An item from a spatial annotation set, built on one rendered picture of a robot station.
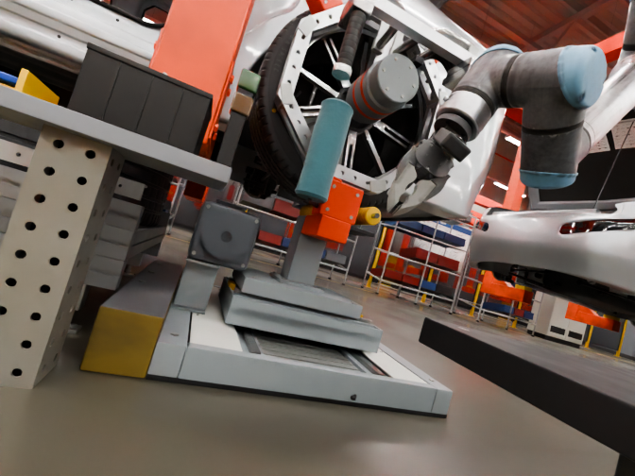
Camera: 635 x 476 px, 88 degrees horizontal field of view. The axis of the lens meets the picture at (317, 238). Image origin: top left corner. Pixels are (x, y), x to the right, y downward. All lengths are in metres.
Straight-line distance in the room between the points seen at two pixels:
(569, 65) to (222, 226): 0.82
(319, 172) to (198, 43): 0.41
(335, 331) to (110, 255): 0.65
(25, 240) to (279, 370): 0.54
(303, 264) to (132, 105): 0.69
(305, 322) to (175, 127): 0.64
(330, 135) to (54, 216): 0.59
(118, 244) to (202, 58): 0.49
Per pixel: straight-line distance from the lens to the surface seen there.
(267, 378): 0.83
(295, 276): 1.11
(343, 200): 0.98
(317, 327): 1.03
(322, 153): 0.85
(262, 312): 0.98
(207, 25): 0.95
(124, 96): 0.68
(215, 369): 0.80
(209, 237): 0.99
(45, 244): 0.69
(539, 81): 0.68
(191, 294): 1.06
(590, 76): 0.69
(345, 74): 0.83
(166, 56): 0.92
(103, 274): 0.95
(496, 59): 0.74
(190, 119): 0.66
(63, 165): 0.69
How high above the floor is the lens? 0.34
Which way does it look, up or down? 3 degrees up
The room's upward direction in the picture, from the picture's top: 16 degrees clockwise
